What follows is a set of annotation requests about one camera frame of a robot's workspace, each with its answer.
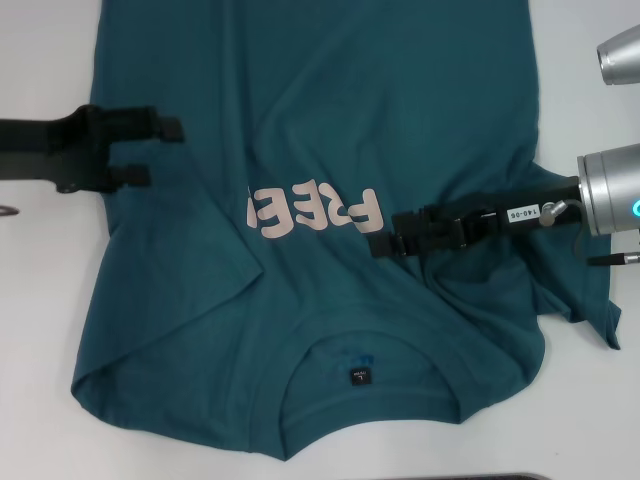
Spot grey right gripper cable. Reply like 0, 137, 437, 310
537, 198, 640, 267

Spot teal blue printed t-shirt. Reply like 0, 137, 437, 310
69, 0, 622, 449

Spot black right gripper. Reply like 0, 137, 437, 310
366, 176, 587, 261

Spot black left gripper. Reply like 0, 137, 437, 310
0, 103, 187, 197

